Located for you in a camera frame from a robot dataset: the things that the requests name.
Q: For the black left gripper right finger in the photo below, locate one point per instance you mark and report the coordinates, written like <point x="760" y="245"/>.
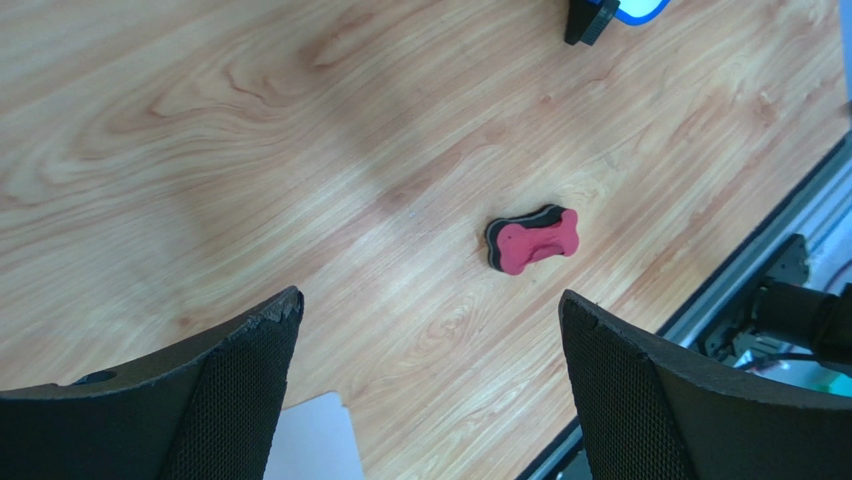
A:
<point x="651" y="409"/>

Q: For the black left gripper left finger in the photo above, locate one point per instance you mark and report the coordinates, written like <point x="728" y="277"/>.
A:
<point x="203" y="408"/>

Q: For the red whiteboard eraser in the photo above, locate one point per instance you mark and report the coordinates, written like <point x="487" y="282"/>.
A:
<point x="517" y="242"/>

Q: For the blue framed whiteboard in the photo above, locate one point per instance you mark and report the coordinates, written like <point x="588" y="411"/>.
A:
<point x="587" y="19"/>

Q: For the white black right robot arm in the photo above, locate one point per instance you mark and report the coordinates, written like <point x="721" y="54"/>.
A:
<point x="775" y="317"/>

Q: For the pink square board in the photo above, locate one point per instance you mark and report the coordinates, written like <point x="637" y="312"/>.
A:
<point x="315" y="440"/>

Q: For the aluminium frame rail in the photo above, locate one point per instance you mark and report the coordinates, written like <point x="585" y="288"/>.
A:
<point x="817" y="208"/>

